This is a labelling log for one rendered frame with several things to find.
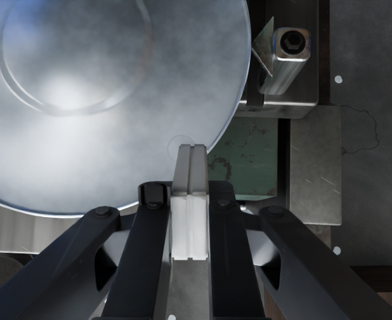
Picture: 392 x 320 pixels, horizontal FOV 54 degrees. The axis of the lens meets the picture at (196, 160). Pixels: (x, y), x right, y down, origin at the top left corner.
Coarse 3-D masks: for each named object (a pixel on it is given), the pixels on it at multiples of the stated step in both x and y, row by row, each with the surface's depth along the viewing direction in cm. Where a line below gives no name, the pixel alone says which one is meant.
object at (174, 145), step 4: (180, 136) 31; (184, 136) 31; (172, 140) 31; (176, 140) 31; (180, 140) 31; (184, 140) 31; (188, 140) 31; (192, 140) 31; (172, 144) 31; (176, 144) 31; (180, 144) 31; (192, 144) 31; (168, 148) 31; (172, 148) 31; (176, 148) 31; (172, 152) 31; (176, 152) 31; (172, 156) 31; (176, 156) 31
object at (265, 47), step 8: (272, 24) 31; (264, 32) 31; (272, 32) 31; (256, 40) 31; (264, 40) 31; (256, 48) 31; (264, 48) 31; (256, 56) 31; (264, 56) 31; (264, 64) 31; (272, 64) 31; (272, 72) 31
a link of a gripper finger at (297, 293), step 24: (264, 216) 14; (288, 216) 14; (288, 240) 12; (312, 240) 12; (288, 264) 12; (312, 264) 11; (336, 264) 11; (288, 288) 12; (312, 288) 10; (336, 288) 10; (360, 288) 10; (288, 312) 12; (312, 312) 10; (336, 312) 9; (360, 312) 9; (384, 312) 9
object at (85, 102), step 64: (0, 0) 33; (64, 0) 32; (128, 0) 32; (192, 0) 32; (0, 64) 32; (64, 64) 31; (128, 64) 31; (192, 64) 32; (0, 128) 31; (64, 128) 31; (128, 128) 31; (192, 128) 31; (0, 192) 30; (64, 192) 30; (128, 192) 30
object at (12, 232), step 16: (0, 208) 30; (128, 208) 30; (0, 224) 30; (16, 224) 30; (32, 224) 30; (48, 224) 30; (64, 224) 30; (0, 240) 30; (16, 240) 30; (32, 240) 30; (48, 240) 30
